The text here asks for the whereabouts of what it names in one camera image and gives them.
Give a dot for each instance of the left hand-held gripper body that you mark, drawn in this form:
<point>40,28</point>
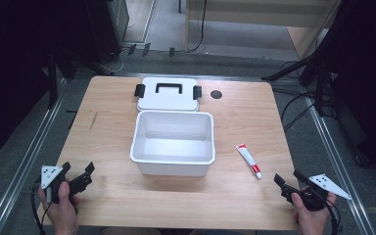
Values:
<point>48,174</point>

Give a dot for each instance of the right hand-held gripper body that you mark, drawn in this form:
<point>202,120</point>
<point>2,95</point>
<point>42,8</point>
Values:
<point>326,186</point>

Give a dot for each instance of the white and red tube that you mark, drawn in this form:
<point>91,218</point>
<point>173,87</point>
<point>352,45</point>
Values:
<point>249,160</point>

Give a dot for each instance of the white plastic storage box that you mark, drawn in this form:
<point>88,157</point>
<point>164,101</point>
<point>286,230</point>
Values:
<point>173,142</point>

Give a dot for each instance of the person's right hand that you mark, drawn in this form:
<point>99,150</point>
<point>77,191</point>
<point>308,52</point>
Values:
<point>311,220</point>

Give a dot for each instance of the person's left hand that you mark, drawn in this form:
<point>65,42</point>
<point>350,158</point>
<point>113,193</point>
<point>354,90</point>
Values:
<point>60,213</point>

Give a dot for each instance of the black tripod stand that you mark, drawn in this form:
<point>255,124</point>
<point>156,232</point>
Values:
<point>310,70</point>
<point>52,78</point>

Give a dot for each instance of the black round table grommet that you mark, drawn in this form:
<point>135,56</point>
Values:
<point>216,94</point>

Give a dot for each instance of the dark cabinet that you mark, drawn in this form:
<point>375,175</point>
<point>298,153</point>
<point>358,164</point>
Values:
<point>106,29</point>

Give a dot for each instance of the light wooden bench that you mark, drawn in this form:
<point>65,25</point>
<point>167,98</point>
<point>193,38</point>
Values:
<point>251,16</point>

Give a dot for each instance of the metal floor rail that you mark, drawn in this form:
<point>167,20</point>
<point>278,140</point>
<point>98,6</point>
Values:
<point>23,169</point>
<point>336,163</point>

